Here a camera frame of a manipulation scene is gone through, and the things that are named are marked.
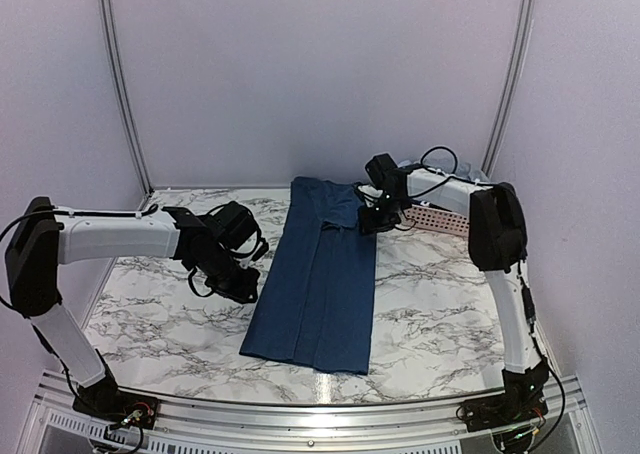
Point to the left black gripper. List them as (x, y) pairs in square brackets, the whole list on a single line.
[(242, 292)]

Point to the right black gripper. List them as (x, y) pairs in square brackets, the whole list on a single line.
[(369, 226)]

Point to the pink plastic laundry basket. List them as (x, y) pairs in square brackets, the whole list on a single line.
[(430, 217)]

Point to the dark blue t-shirt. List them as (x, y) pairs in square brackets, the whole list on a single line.
[(316, 307)]

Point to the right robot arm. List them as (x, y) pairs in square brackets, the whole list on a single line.
[(497, 246)]

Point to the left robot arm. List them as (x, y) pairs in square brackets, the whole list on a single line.
[(217, 249)]

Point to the light blue denim jeans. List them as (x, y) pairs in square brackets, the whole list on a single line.
[(463, 170)]

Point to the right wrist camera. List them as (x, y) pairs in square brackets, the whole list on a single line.
[(366, 198)]

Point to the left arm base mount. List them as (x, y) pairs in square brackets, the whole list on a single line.
[(120, 408)]

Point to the right aluminium corner post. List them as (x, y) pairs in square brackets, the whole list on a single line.
[(523, 29)]

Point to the aluminium corner post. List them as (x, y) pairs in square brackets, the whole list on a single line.
[(523, 29), (124, 106)]

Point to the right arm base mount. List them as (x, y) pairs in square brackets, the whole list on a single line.
[(500, 410)]

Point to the left aluminium corner post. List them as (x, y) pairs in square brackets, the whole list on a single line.
[(124, 106)]

